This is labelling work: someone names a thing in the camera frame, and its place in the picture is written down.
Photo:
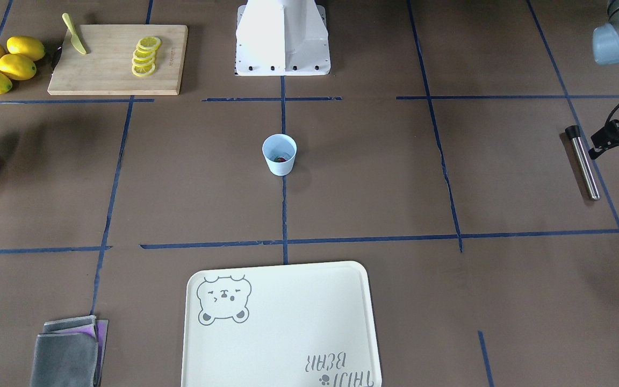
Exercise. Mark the steel muddler rod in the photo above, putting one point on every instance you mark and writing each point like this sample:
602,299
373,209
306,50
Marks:
573,133

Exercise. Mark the light blue plastic cup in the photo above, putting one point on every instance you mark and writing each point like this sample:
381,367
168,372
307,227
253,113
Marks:
279,145

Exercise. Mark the cream bear serving tray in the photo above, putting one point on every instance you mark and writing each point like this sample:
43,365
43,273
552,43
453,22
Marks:
289,325

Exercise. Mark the lemon slice stack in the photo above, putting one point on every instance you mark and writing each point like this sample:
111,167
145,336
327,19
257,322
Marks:
143,60

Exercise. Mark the bamboo cutting board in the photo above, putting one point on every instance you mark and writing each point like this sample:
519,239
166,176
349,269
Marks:
106,67

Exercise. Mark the folded grey cloth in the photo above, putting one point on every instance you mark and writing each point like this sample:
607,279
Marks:
70,352

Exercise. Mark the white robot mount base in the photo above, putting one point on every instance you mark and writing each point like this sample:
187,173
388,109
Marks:
282,38

